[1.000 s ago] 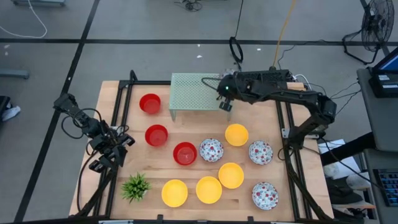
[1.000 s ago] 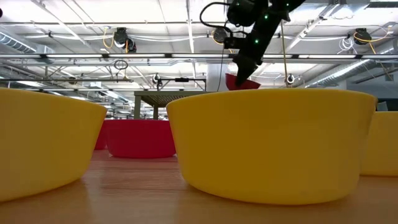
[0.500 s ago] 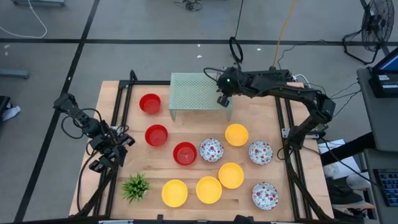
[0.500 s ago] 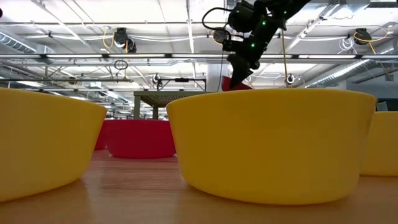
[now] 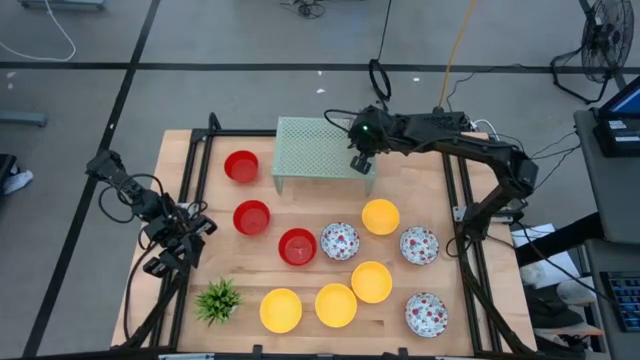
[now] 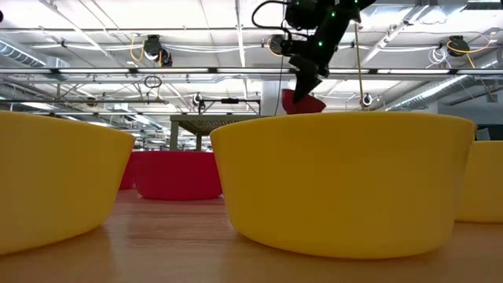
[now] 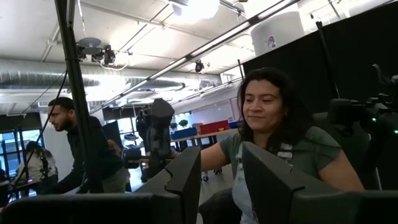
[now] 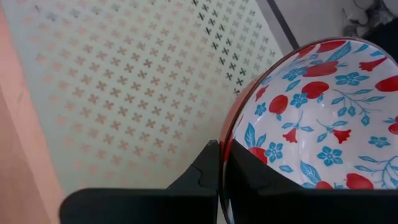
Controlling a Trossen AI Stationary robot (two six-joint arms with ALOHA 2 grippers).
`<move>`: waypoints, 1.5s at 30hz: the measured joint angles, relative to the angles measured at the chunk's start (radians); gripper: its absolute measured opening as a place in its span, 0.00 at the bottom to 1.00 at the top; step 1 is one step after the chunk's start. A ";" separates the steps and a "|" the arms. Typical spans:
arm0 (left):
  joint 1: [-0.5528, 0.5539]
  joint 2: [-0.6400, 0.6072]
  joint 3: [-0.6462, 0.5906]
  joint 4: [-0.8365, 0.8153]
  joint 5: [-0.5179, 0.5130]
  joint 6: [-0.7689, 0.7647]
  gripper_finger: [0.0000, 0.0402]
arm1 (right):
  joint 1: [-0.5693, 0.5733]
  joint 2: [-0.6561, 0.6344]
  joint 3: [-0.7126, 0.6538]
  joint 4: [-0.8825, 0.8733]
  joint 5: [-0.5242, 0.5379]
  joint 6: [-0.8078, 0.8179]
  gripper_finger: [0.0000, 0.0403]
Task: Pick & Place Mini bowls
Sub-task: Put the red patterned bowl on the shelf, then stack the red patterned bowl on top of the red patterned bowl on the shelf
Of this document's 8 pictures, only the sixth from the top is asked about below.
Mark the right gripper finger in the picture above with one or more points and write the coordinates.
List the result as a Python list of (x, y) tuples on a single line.
[(306, 84)]

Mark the red plastic mini bowl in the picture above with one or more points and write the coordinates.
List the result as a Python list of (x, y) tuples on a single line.
[(177, 175), (314, 106), (127, 173)]

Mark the yellow plastic mini bowl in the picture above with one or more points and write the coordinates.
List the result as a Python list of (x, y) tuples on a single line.
[(342, 184), (483, 181), (59, 177)]

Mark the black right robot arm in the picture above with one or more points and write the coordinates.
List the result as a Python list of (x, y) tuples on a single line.
[(342, 9)]

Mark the white building pillar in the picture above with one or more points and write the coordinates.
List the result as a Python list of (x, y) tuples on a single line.
[(271, 98)]

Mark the distant black metal rack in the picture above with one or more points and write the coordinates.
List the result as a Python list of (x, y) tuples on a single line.
[(230, 101)]

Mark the green perforated metal shelf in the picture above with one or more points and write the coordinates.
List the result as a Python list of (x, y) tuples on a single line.
[(204, 126)]

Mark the long ceiling light strip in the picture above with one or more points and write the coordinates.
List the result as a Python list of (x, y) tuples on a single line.
[(173, 70)]

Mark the silver ventilation duct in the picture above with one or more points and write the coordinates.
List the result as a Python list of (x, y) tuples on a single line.
[(432, 91)]

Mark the grey ventilation duct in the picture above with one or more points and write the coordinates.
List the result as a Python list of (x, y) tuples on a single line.
[(19, 55)]

